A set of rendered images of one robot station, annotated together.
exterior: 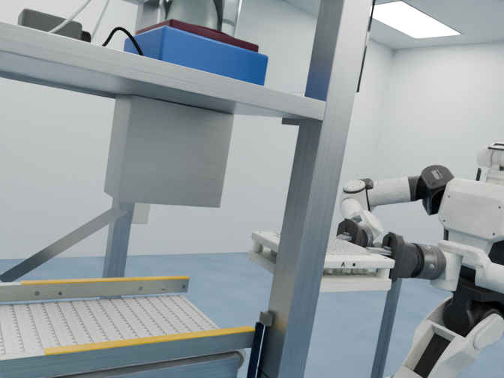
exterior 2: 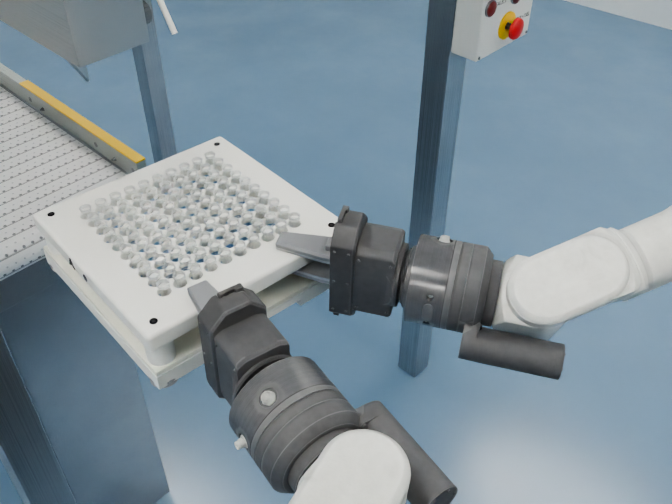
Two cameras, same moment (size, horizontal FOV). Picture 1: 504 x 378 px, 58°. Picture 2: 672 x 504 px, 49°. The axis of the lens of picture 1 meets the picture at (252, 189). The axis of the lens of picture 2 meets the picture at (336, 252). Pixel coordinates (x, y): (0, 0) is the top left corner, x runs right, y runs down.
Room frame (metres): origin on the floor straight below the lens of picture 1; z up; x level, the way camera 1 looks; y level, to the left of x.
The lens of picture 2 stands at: (1.09, -0.81, 1.57)
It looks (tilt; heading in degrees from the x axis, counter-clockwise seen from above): 41 degrees down; 78
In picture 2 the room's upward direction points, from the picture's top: straight up
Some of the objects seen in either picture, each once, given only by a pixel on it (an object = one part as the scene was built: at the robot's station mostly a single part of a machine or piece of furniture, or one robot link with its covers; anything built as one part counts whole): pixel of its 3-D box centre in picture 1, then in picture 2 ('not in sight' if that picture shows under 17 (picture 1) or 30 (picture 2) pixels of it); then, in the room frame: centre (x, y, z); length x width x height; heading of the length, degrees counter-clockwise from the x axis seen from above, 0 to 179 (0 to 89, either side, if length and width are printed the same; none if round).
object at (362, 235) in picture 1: (349, 240); (394, 271); (1.26, -0.29, 1.07); 0.12 x 0.10 x 0.13; 153
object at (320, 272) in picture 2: not in sight; (307, 269); (1.18, -0.26, 1.06); 0.06 x 0.03 x 0.02; 153
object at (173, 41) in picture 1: (190, 62); not in sight; (0.85, 0.15, 1.42); 0.21 x 0.20 x 0.09; 34
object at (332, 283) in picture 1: (316, 268); (196, 260); (1.06, -0.18, 1.03); 0.24 x 0.24 x 0.02; 29
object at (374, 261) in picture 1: (319, 248); (190, 226); (1.06, -0.18, 1.07); 0.25 x 0.24 x 0.02; 29
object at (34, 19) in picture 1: (54, 38); not in sight; (0.73, 0.35, 1.41); 0.10 x 0.07 x 0.06; 124
